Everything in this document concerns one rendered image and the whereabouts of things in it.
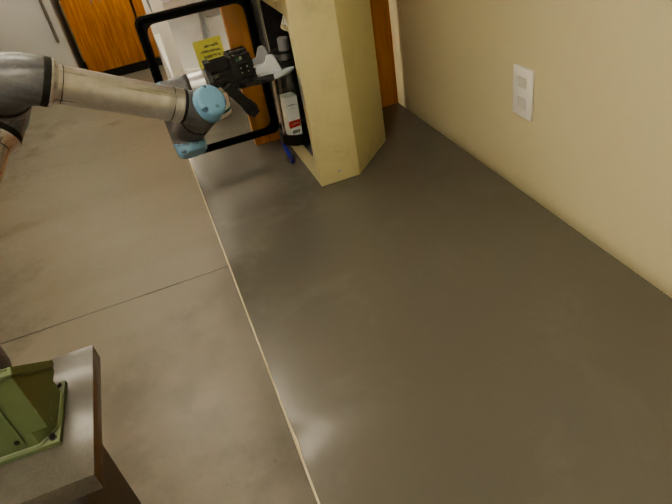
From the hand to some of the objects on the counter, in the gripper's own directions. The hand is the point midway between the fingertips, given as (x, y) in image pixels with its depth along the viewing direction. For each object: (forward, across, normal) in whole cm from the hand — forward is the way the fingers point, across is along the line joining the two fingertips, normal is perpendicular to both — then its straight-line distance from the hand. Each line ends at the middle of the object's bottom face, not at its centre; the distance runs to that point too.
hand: (286, 65), depth 147 cm
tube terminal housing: (+11, +2, +29) cm, 31 cm away
